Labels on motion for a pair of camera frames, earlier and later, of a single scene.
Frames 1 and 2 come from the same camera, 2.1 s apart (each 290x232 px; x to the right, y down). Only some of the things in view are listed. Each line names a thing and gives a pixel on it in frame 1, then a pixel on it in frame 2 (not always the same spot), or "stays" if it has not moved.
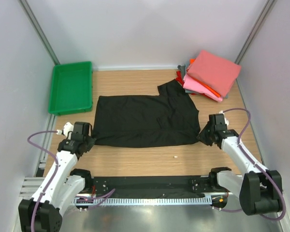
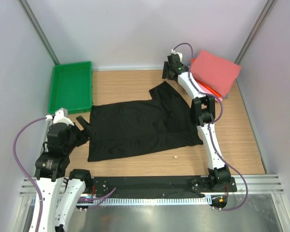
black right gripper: (201, 136) → (165, 74)
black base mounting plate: (151, 185) stays
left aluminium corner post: (39, 32) stays
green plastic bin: (71, 88) stays
